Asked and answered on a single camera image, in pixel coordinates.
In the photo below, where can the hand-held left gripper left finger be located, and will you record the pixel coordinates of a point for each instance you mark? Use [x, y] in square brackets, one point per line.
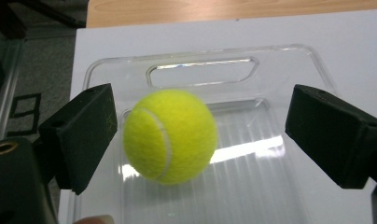
[80, 137]

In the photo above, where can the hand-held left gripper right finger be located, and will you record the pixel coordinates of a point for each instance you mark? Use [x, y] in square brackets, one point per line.
[336, 137]

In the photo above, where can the yellow tennis ball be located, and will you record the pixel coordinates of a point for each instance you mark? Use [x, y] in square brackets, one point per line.
[169, 137]

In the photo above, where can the clear plastic bin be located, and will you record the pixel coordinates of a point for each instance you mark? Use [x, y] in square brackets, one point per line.
[255, 186]

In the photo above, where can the black stand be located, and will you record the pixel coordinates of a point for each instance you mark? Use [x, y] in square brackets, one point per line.
[9, 21]

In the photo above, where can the metal floor rail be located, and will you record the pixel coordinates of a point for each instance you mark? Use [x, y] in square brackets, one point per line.
[6, 87]

